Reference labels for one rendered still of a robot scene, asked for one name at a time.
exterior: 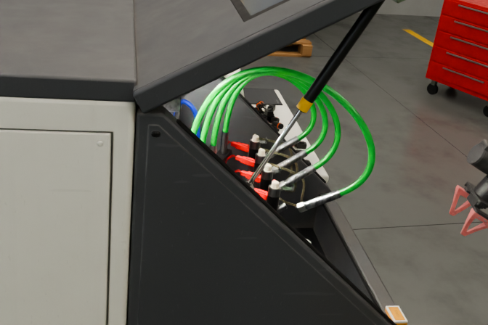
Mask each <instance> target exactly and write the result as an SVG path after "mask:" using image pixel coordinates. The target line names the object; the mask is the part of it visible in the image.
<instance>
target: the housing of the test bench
mask: <svg viewBox="0 0 488 325"><path fill-rule="evenodd" d="M136 85H137V63H136V45H135V27H134V0H0V325H126V319H127V302H128V285H129V251H130V234H131V201H132V184H133V167H134V133H135V116H136V100H135V98H134V97H133V89H134V87H135V86H136Z"/></svg>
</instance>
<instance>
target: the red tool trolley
mask: <svg viewBox="0 0 488 325"><path fill-rule="evenodd" d="M426 78H429V79H431V83H430V84H429V85H428V87H427V91H428V93H429V94H436V93H437V92H438V86H437V82H439V83H442V84H444V85H446V86H449V87H450V88H451V89H457V90H459V91H463V92H465V93H467V94H470V95H473V96H476V97H478V98H480V99H483V100H486V101H488V0H444V3H443V7H442V12H441V15H440V18H439V24H438V28H437V31H436V36H435V39H434V45H433V49H432V52H431V57H430V60H429V64H428V69H427V73H426Z"/></svg>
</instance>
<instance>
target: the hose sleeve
mask: <svg viewBox="0 0 488 325"><path fill-rule="evenodd" d="M339 190H340V189H337V190H335V191H332V192H329V193H327V194H324V195H321V196H319V197H315V198H312V199H309V200H307V201H305V202H304V207H305V208H306V209H307V210H308V209H311V208H314V207H317V206H319V205H323V204H325V203H327V202H331V201H333V200H335V199H339V198H341V197H342V196H341V195H340V192H339Z"/></svg>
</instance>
